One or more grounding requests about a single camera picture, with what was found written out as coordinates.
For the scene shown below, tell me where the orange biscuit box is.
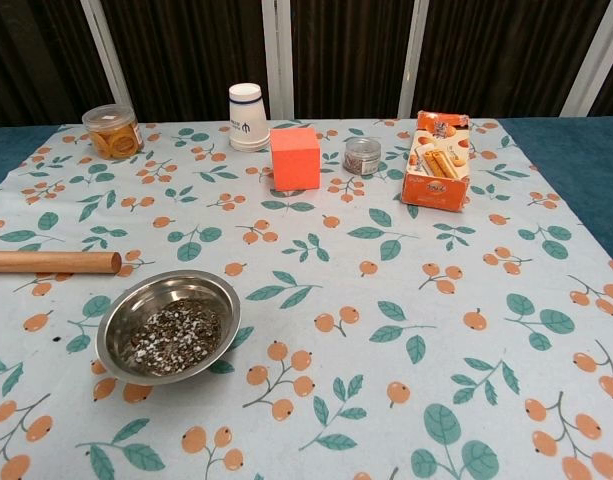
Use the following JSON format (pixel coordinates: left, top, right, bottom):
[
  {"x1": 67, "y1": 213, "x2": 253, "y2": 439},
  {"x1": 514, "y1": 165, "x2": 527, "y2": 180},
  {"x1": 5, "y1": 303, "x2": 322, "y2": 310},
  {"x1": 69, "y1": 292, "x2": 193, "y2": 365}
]
[{"x1": 400, "y1": 109, "x2": 473, "y2": 213}]

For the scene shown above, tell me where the orange cube block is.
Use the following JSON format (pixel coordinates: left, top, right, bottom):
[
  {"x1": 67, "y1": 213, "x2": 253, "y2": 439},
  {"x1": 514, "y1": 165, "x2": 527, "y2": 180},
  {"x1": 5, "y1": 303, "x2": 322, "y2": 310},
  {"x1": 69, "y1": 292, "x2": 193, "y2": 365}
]
[{"x1": 268, "y1": 126, "x2": 322, "y2": 192}]

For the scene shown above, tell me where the floral orange-fruit tablecloth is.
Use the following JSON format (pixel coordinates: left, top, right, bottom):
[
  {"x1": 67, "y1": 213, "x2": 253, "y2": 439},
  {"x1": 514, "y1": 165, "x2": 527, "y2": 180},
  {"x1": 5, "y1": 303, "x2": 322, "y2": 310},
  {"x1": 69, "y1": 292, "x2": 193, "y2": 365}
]
[{"x1": 0, "y1": 117, "x2": 613, "y2": 480}]

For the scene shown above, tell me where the white plastic bottle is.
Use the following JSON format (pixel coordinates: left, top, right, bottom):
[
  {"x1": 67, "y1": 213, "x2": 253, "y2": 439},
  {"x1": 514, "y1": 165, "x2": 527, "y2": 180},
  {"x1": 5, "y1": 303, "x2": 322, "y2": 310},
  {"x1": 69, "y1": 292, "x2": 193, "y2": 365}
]
[{"x1": 227, "y1": 82, "x2": 272, "y2": 153}]

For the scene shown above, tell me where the stainless steel bowl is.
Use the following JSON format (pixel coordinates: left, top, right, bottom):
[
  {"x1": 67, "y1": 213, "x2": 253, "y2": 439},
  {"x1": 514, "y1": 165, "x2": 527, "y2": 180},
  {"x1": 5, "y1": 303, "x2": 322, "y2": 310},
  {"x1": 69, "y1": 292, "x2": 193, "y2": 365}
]
[{"x1": 95, "y1": 269, "x2": 243, "y2": 387}]

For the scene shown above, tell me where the white frame post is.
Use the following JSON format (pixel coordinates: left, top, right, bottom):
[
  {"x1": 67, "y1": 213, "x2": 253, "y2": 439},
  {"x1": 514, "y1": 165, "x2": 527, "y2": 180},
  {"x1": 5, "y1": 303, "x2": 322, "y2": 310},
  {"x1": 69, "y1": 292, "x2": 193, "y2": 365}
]
[
  {"x1": 559, "y1": 0, "x2": 613, "y2": 119},
  {"x1": 79, "y1": 0, "x2": 135, "y2": 112},
  {"x1": 396, "y1": 0, "x2": 431, "y2": 120},
  {"x1": 261, "y1": 0, "x2": 295, "y2": 121}
]

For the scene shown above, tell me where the clear jar of orange snacks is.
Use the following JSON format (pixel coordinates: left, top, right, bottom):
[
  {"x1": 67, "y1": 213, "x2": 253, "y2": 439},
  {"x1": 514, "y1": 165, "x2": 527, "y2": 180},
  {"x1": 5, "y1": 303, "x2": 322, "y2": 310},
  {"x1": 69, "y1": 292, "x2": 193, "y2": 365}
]
[{"x1": 81, "y1": 103, "x2": 145, "y2": 161}]

